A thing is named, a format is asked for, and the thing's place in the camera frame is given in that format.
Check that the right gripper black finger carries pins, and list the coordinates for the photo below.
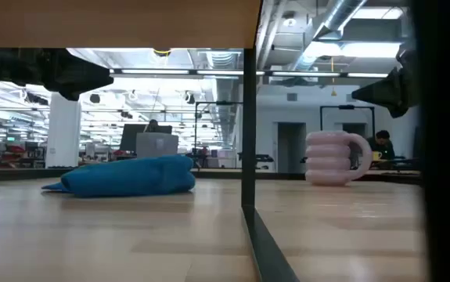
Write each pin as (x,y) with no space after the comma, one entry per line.
(394,109)
(381,88)

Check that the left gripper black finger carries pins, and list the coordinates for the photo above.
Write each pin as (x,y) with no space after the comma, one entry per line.
(80,93)
(83,74)

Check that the pink ribbed mug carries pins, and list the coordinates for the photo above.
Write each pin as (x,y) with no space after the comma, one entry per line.
(328,156)

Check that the wooden shelf board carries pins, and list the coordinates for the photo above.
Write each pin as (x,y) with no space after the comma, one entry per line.
(111,23)

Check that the person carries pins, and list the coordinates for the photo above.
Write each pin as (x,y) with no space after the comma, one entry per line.
(152,125)
(383,147)

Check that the white column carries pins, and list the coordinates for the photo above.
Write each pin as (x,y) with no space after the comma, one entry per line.
(63,133)

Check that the yellow hanging pendant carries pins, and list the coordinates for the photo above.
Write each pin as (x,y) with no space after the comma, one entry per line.
(333,92)

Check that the yellow mug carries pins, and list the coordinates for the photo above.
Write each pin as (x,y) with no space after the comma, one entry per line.
(376,155)

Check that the black background monitor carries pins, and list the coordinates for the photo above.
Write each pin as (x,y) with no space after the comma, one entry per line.
(128,137)

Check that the long ceiling light bar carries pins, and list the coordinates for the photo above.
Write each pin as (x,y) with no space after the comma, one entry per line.
(154,71)

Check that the red chair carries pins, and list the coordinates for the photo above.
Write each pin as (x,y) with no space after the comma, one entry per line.
(13,150)

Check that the grey box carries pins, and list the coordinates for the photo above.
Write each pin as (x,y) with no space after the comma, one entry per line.
(157,145)

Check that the blue cloth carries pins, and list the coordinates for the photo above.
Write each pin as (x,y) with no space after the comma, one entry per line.
(130,176)

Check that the black background equipment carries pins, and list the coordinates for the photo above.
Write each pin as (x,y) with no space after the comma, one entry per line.
(263,157)

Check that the black gantry frame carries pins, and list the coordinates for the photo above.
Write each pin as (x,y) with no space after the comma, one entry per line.
(218,103)
(346,106)

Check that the black vertical frame post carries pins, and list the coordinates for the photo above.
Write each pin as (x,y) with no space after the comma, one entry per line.
(447,156)

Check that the silver ventilation duct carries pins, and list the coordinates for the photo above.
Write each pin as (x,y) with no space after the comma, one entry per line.
(338,15)

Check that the black shelf support frame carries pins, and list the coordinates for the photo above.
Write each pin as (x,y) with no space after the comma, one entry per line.
(249,117)

